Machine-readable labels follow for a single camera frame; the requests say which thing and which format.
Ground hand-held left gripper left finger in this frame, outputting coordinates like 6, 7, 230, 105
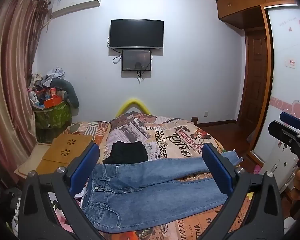
18, 143, 108, 240

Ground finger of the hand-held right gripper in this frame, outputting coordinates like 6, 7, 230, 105
268, 120, 300, 160
279, 111, 300, 133

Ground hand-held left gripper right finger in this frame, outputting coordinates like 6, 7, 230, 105
202, 142, 283, 240

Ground blue denim pants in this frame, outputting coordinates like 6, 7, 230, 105
81, 149, 243, 233

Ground wooden lap desk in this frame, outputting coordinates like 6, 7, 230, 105
36, 132, 95, 174

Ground black folded garment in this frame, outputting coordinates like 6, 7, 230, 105
102, 141, 149, 165

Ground printed blanket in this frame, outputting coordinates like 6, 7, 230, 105
65, 112, 254, 240

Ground wooden wardrobe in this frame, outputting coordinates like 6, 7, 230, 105
216, 0, 300, 200

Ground wooden door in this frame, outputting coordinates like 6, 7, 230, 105
237, 29, 268, 125

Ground green storage box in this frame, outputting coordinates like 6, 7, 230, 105
34, 101, 72, 143

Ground orange box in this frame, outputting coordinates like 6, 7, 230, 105
44, 96, 63, 108

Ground grey neck pillow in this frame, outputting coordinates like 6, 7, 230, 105
51, 78, 80, 109

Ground yellow hoop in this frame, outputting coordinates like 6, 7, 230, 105
115, 98, 150, 117

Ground pile of clothes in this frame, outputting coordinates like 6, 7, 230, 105
29, 67, 65, 90

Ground striped pink curtain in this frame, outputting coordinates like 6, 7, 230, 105
0, 0, 50, 187

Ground white air conditioner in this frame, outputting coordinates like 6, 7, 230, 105
51, 0, 102, 14

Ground small wall monitor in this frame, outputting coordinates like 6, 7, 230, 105
122, 50, 152, 72

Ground black wall television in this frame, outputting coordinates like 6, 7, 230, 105
109, 19, 164, 50

